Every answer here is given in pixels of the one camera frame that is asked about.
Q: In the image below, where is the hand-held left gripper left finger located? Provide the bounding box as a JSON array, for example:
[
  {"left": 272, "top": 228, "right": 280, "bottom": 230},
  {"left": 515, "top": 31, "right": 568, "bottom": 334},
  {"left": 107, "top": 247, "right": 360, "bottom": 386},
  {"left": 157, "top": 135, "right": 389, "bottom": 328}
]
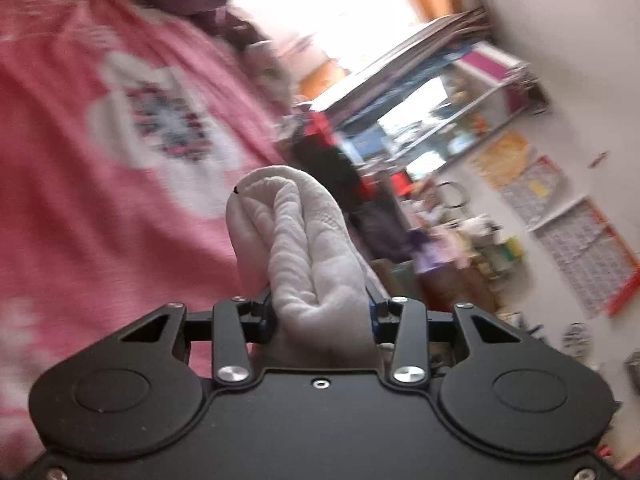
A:
[{"left": 117, "top": 287, "right": 277, "bottom": 387}]

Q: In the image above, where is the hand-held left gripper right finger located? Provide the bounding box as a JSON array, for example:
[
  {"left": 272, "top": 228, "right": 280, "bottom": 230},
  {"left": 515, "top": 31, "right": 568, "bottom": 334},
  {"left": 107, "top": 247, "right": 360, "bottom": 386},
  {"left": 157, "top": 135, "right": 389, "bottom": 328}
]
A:
[{"left": 364, "top": 280, "right": 527, "bottom": 389}]

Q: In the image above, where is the white knitted garment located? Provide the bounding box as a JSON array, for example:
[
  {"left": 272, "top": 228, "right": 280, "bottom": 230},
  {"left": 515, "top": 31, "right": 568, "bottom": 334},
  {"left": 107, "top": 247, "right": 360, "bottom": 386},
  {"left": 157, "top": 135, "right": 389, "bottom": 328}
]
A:
[{"left": 225, "top": 164, "right": 390, "bottom": 369}]

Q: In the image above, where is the pale purple clothing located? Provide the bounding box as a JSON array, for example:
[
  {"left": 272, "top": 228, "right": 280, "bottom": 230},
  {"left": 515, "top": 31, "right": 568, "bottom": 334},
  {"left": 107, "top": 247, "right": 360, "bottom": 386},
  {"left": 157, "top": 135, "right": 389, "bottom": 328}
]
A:
[{"left": 407, "top": 227, "right": 468, "bottom": 275}]

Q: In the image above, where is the round racket head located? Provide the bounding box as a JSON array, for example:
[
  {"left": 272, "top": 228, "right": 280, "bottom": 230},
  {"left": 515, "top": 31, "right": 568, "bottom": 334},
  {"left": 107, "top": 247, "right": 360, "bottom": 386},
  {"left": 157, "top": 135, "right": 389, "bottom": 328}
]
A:
[{"left": 434, "top": 180, "right": 469, "bottom": 209}]

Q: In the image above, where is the red green black cloth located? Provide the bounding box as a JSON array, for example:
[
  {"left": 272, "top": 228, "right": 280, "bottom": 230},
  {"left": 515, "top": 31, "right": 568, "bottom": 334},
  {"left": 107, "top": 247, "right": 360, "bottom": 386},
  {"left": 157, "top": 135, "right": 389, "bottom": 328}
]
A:
[{"left": 287, "top": 110, "right": 373, "bottom": 213}]

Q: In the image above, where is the pink floral bed blanket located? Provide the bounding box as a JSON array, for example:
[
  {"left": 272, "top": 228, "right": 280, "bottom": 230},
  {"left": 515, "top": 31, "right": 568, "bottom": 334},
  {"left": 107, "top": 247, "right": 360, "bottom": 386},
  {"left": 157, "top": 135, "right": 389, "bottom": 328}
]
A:
[{"left": 0, "top": 0, "right": 306, "bottom": 467}]

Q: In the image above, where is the glass display cabinet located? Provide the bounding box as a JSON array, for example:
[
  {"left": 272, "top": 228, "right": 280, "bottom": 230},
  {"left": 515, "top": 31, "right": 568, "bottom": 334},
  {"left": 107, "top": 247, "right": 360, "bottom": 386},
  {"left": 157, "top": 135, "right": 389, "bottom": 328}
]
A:
[{"left": 320, "top": 42, "right": 551, "bottom": 176}]

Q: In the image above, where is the small wooden cabinet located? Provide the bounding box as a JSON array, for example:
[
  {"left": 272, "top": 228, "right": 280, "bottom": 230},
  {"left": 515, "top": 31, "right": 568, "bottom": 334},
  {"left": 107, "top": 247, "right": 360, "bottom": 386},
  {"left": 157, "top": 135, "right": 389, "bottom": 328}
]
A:
[{"left": 299, "top": 57, "right": 348, "bottom": 102}]

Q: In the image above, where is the grey striped curtain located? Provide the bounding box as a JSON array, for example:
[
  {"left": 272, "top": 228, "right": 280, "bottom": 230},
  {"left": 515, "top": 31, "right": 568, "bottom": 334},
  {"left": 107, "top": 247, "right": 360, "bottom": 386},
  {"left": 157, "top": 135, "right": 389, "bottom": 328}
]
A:
[{"left": 310, "top": 6, "right": 493, "bottom": 113}]

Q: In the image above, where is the grey wall calendar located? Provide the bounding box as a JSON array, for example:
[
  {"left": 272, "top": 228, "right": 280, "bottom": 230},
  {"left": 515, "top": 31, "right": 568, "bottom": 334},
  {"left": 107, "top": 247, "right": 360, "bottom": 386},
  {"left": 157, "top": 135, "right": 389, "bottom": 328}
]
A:
[{"left": 499, "top": 155, "right": 572, "bottom": 227}]

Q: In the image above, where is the red-bordered wall calendar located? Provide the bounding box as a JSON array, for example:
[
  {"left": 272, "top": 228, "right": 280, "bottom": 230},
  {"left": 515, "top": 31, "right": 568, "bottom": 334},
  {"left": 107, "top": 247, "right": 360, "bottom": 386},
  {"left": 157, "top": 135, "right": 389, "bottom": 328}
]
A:
[{"left": 531, "top": 198, "right": 640, "bottom": 319}]

